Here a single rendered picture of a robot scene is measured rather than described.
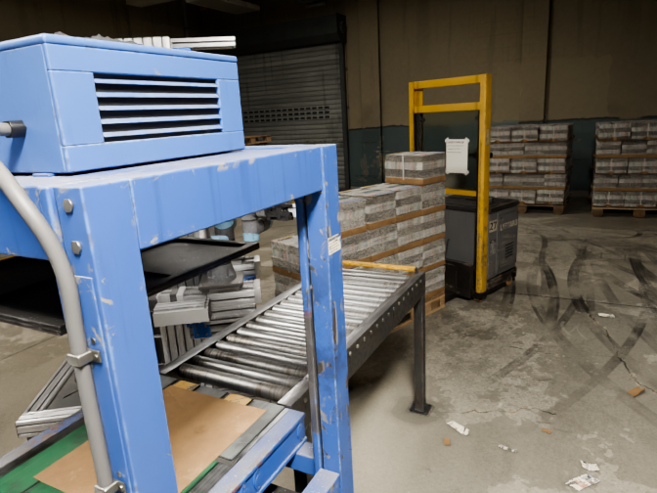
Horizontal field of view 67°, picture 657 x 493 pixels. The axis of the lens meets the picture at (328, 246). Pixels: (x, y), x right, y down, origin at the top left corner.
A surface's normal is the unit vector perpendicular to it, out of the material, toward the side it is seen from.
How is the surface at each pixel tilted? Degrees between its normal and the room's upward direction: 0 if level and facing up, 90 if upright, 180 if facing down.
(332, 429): 90
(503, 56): 90
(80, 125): 90
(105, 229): 90
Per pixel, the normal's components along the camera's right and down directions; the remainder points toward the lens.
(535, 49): -0.46, 0.25
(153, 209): 0.89, 0.07
